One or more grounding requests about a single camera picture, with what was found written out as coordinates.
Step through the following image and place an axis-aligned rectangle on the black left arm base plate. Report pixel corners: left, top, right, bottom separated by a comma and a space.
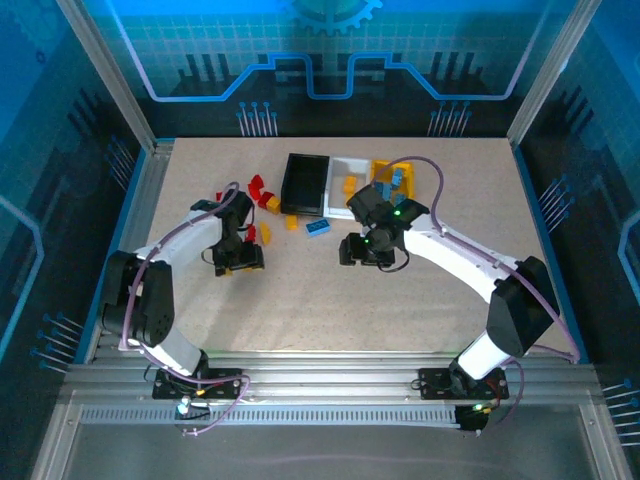
151, 367, 247, 401

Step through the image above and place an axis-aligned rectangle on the aluminium side rail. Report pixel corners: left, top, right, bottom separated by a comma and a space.
87, 139, 176, 361

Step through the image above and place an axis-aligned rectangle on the thin black right gripper cable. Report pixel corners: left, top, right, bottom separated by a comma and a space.
377, 249, 410, 274

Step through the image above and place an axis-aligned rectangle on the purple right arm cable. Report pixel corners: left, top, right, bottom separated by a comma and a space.
369, 155, 584, 439

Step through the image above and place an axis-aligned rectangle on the yellow plastic container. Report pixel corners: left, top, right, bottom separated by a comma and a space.
369, 158, 417, 201

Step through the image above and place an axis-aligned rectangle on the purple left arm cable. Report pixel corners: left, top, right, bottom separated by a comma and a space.
121, 181, 251, 438

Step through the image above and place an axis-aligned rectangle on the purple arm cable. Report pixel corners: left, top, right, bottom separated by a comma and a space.
121, 181, 251, 438
369, 155, 584, 439

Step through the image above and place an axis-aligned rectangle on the slotted aluminium cable duct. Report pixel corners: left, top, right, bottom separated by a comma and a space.
79, 404, 461, 427

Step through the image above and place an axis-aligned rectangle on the blue gear print panel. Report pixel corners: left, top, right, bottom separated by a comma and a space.
82, 0, 596, 139

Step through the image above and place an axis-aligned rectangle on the blue circuit print panel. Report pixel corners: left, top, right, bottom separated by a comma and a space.
0, 0, 146, 480
519, 0, 640, 480

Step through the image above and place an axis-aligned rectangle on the aluminium frame post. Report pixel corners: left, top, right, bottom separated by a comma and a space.
54, 0, 174, 154
505, 0, 605, 147

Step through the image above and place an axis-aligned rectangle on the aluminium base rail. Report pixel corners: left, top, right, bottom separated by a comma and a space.
62, 349, 601, 405

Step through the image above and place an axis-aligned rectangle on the white plastic container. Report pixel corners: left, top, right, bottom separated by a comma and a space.
323, 157, 374, 221

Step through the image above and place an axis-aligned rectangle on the blue table edge strip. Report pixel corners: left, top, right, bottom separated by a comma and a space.
79, 148, 151, 364
512, 142, 591, 365

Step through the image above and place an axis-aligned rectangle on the grey metal panel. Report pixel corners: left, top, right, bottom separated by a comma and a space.
64, 424, 601, 480

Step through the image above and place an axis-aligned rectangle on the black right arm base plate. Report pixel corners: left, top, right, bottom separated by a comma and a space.
417, 367, 510, 401

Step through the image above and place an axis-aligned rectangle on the black plastic container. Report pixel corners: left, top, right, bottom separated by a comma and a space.
279, 153, 331, 219

